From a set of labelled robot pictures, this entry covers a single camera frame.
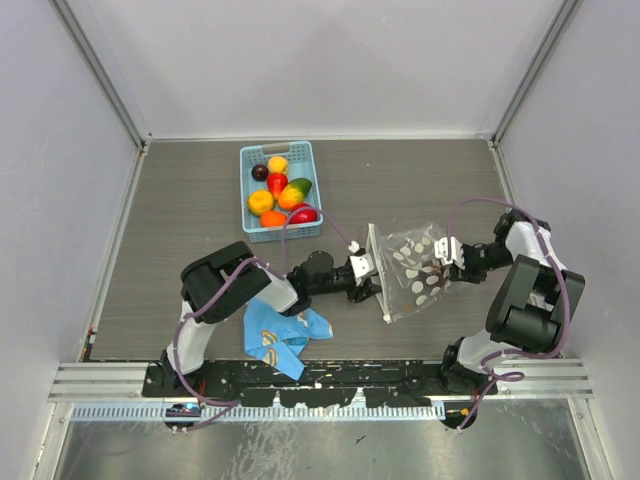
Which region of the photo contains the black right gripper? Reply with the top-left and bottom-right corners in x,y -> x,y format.
449,242 -> 513,284

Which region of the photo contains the clear polka dot zip bag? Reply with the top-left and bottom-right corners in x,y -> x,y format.
366,223 -> 454,324

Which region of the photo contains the red fake apple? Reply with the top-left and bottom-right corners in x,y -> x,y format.
289,203 -> 318,225

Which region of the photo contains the bright orange fake ball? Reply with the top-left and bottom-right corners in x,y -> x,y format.
260,210 -> 287,228

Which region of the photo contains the orange fake fruit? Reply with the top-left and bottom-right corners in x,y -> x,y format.
278,178 -> 312,211

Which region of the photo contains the yellow fake lemon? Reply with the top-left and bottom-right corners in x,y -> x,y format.
247,190 -> 275,217

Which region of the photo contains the red fake strawberry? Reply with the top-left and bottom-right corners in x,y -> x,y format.
266,172 -> 288,201

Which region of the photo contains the small orange fake tangerine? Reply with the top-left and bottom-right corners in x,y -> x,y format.
267,155 -> 289,175

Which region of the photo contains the dark purple fake plum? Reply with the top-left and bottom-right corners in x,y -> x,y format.
251,164 -> 270,182

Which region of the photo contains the dark red fake fruit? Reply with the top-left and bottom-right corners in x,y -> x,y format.
419,264 -> 447,289

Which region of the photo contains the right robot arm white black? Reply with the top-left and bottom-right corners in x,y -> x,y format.
434,209 -> 586,394

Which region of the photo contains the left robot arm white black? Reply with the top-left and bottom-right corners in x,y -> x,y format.
161,241 -> 382,396

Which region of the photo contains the blue patterned cloth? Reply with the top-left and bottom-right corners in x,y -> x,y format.
243,299 -> 333,380

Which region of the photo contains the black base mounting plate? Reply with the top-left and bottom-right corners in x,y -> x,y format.
142,358 -> 501,407

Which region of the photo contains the light blue plastic basket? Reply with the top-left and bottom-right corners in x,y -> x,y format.
239,141 -> 323,243

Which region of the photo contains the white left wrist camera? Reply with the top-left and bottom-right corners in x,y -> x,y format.
348,241 -> 377,286

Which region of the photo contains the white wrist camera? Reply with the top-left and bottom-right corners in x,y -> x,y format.
348,241 -> 377,286
434,236 -> 465,270

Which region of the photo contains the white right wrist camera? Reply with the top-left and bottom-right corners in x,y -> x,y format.
434,236 -> 465,270

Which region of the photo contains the white slotted cable duct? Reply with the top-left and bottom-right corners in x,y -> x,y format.
70,400 -> 445,423

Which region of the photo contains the aluminium frame rail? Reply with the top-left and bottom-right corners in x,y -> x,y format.
47,360 -> 151,404

